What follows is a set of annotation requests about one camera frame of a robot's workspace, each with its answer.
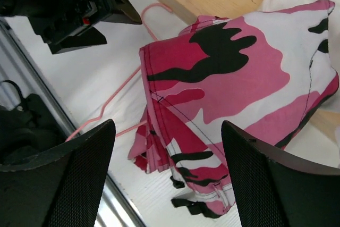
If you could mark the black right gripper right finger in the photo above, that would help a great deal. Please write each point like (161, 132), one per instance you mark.
(275, 188)

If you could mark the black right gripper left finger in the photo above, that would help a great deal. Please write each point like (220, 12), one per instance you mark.
(61, 186)

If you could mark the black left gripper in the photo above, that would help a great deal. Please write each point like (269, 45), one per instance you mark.
(68, 25)

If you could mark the pink wire hanger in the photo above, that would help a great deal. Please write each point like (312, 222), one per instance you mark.
(105, 104)

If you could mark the pink camouflage trousers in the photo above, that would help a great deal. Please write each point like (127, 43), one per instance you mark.
(266, 72)

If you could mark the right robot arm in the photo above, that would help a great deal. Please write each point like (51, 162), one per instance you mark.
(204, 129)

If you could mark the aluminium mounting rail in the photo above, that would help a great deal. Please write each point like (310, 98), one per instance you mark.
(53, 104)

